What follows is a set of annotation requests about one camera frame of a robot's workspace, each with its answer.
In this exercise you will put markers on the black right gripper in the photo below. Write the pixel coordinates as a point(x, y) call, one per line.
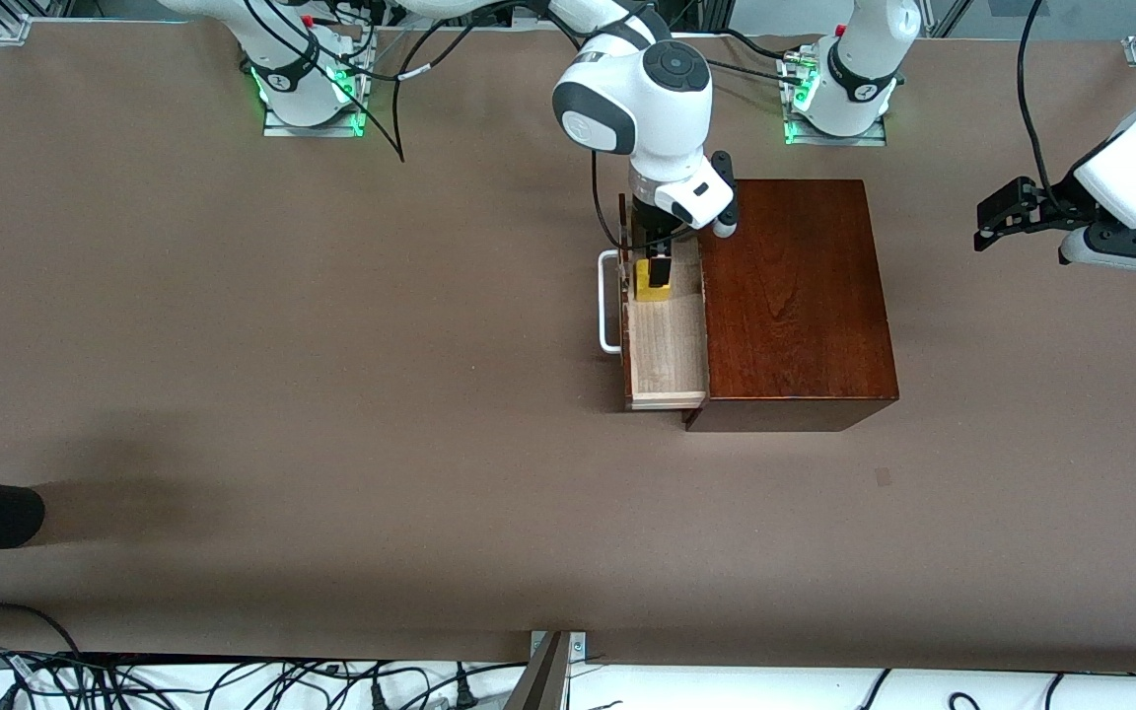
point(649, 223)

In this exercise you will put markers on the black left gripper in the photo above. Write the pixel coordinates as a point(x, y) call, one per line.
point(1058, 209)

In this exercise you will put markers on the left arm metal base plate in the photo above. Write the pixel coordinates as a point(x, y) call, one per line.
point(834, 140)

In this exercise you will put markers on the black frame post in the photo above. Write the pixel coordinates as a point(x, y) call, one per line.
point(701, 12)

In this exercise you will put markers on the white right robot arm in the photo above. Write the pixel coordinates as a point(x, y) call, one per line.
point(647, 99)

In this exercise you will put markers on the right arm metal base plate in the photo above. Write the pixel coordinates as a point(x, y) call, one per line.
point(312, 131)

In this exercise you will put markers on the yellow block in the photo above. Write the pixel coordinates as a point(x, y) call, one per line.
point(655, 294)

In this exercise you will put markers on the aluminium bracket plate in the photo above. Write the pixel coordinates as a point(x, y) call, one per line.
point(578, 646)

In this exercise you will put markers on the grey metal strut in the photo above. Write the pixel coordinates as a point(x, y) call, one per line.
point(540, 685)

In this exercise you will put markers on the brown paper table cover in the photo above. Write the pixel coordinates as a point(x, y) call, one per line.
point(430, 444)

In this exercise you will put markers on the dark brown wooden cabinet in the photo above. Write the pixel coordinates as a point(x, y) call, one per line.
point(795, 296)

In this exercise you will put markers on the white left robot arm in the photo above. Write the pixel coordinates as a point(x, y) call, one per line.
point(864, 59)

